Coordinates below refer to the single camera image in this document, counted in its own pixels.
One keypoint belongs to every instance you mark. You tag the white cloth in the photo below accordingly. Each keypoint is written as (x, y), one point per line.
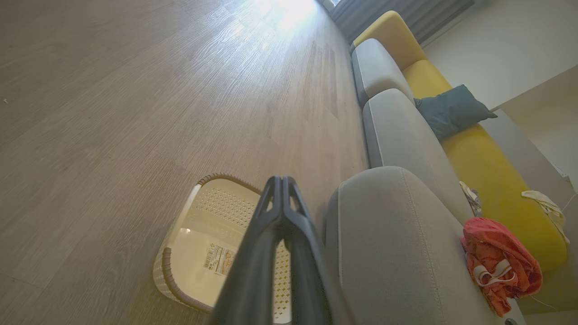
(548, 207)

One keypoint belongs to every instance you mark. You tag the blue-grey throw cushion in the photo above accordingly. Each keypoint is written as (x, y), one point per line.
(451, 110)

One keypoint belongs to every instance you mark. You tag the grey pleated window curtain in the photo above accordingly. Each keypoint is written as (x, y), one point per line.
(384, 16)

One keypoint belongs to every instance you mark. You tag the cream plastic laundry basket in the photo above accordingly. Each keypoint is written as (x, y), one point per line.
(203, 234)

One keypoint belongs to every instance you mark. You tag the grey and yellow sofa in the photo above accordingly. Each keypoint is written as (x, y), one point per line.
(397, 234)

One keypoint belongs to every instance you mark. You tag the small patterned cloth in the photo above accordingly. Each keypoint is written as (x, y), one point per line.
(472, 198)

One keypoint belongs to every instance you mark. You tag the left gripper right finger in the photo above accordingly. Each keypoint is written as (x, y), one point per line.
(311, 280)

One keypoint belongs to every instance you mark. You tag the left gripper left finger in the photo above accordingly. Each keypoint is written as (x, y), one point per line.
(253, 271)

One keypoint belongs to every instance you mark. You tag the red garment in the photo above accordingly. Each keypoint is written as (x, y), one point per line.
(501, 241)
(494, 295)

